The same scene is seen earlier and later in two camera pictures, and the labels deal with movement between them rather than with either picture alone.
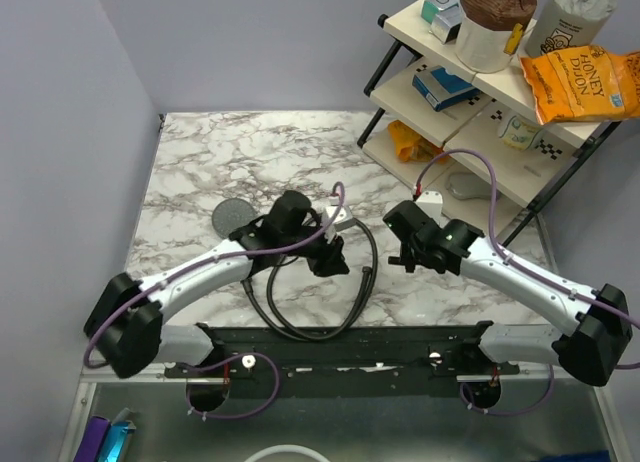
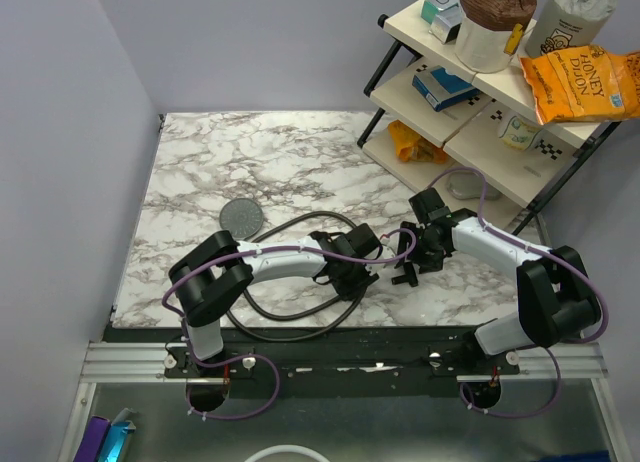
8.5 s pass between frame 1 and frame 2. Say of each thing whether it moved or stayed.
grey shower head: moved
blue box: stayed
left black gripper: moved
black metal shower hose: moved
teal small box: stayed
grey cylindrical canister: stayed
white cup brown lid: stayed
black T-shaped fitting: moved
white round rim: stayed
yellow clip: stayed
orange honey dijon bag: stayed
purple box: stayed
